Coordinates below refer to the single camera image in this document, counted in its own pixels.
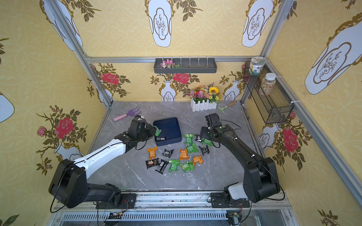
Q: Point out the orange cookie packet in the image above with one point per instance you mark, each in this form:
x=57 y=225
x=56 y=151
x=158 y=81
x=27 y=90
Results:
x=183 y=154
x=152 y=153
x=197 y=160

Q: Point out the black cookie packet with picture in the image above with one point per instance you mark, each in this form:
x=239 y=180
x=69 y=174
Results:
x=152 y=163

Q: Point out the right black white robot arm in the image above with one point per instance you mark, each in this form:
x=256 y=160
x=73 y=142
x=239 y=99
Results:
x=260 y=180

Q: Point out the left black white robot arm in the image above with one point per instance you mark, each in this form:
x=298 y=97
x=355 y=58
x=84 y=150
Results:
x=69 y=184

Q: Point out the pink flowers in tray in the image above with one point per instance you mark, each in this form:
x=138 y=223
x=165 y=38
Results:
x=169 y=64

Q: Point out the black cookie packet barcode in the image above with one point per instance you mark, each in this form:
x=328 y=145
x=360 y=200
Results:
x=162 y=166

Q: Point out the clear white lid jar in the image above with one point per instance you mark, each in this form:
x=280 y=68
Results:
x=267 y=84

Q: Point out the dark blue storage box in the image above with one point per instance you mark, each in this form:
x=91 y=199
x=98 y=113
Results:
x=170 y=129

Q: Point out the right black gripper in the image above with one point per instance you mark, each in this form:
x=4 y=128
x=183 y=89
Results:
x=203 y=135

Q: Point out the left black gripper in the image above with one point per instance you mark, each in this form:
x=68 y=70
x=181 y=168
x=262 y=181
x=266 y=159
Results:
x=151 y=131

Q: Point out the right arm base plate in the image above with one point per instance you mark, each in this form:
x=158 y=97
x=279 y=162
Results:
x=222 y=200

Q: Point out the black checkered cookie packet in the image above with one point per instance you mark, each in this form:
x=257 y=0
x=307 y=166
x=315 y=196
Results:
x=204 y=150

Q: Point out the green toy garden shovel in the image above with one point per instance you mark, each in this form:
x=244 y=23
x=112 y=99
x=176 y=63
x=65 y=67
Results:
x=222 y=109

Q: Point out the grey wall shelf tray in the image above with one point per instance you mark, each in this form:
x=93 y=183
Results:
x=188 y=65

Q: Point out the small circuit board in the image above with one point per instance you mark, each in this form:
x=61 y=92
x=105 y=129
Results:
x=115 y=216

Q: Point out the white lid patterned jar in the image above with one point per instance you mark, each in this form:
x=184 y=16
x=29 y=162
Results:
x=256 y=65

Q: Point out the green cookie packet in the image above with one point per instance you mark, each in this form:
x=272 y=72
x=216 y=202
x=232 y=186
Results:
x=189 y=139
x=187 y=166
x=207 y=142
x=157 y=131
x=193 y=148
x=174 y=165

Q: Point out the black wire mesh basket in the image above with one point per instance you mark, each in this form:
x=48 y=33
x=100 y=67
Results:
x=272 y=102

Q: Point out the white fence flower pot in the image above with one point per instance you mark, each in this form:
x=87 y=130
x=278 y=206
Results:
x=204 y=98

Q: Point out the pink purple toy rake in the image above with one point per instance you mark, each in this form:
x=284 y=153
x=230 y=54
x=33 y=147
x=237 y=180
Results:
x=132 y=112

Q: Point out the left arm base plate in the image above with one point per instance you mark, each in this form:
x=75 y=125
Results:
x=121 y=201

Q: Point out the small black checkered packet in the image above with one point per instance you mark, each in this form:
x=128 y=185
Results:
x=168 y=153

